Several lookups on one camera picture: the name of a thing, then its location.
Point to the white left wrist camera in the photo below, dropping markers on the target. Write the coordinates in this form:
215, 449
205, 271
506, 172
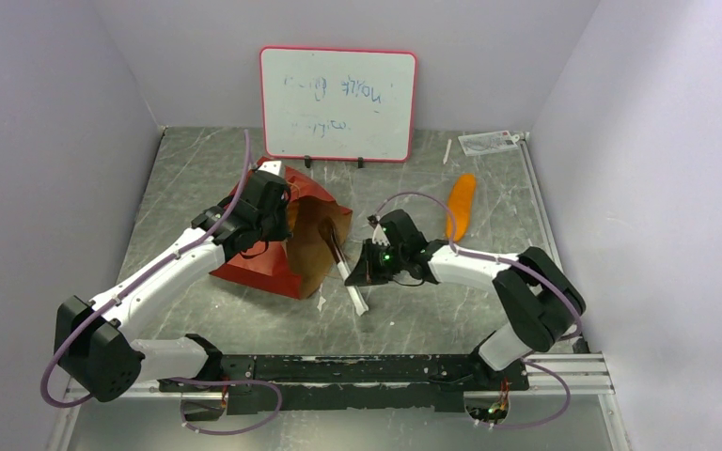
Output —
276, 168

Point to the pink framed whiteboard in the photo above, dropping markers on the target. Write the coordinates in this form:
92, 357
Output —
338, 104

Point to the red paper bag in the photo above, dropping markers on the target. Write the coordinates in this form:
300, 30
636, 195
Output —
294, 268

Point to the orange fake bread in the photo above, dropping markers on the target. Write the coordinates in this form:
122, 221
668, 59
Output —
460, 203

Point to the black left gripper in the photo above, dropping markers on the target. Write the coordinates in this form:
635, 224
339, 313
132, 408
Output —
283, 231

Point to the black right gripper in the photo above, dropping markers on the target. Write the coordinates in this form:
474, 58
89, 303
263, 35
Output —
368, 262

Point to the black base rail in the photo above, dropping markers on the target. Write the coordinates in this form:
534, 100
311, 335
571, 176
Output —
260, 383

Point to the white marker pen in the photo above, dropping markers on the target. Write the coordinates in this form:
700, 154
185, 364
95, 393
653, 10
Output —
447, 152

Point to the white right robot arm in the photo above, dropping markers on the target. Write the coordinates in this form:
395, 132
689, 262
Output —
542, 306

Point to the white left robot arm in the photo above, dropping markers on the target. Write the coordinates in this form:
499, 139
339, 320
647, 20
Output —
97, 342

